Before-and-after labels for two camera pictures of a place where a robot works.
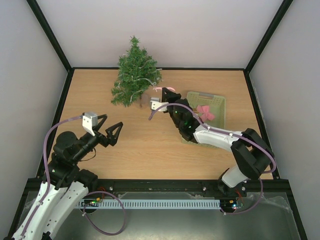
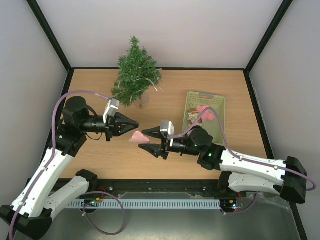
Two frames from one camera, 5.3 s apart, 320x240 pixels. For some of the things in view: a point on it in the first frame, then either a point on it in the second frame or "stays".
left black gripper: x=110 y=138 → x=114 y=124
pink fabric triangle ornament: x=170 y=88 → x=138 y=137
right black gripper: x=171 y=100 → x=163 y=145
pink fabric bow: x=206 y=115 stays
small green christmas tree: x=137 y=73 stays
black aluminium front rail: x=264 y=186 stays
